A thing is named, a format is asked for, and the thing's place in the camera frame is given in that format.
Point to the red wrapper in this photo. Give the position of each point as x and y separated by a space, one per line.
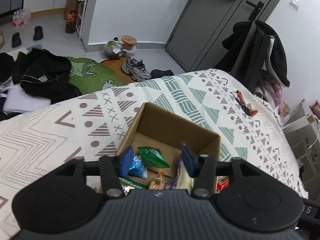
239 96

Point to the blue snack packet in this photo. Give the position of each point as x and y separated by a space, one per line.
137 167

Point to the black slipper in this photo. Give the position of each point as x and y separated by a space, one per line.
16 40
38 33

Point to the cardboard box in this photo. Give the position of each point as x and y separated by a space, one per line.
170 125

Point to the grey door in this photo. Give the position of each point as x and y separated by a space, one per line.
205 25

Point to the black fleece-lined coat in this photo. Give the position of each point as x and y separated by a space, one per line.
277 55

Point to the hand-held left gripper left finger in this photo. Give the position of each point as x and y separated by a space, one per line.
126 161

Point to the clear trash bag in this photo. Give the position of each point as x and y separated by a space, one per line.
112 49

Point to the white desk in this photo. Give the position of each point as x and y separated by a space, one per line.
300 125

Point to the white rack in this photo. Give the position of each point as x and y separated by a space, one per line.
83 22

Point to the red snack packet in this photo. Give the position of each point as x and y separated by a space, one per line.
222 182

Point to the grey sneaker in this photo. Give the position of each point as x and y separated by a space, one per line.
137 68

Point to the green dinosaur rug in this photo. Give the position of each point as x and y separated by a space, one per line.
85 72

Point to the brown lidded bucket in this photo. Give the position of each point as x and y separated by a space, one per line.
128 42

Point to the black shoe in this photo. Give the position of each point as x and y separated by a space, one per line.
162 73

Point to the white light switch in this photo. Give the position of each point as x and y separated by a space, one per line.
295 2

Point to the white blue-print bread packet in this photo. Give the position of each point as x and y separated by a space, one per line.
187 181

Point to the black clothing pile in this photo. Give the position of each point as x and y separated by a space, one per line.
45 75

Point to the brown floor carton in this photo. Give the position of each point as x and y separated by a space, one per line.
71 5

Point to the orange breadstick packet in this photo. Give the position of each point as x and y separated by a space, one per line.
157 182

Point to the wrapped water bottle pack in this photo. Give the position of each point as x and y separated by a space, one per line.
22 18

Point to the small labelled carton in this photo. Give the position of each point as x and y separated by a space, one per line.
1 40

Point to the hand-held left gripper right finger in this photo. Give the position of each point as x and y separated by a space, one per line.
188 162

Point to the pink cloth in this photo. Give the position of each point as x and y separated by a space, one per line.
275 92

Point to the purple snack packet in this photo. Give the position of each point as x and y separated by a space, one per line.
177 175

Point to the green-edged cracker packet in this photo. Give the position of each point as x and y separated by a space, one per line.
130 183

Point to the dark red-label bottle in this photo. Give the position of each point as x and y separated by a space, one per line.
71 22

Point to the white folded cloth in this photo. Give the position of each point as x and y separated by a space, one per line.
25 100

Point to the dark green snack packet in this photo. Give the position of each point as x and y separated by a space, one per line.
152 156

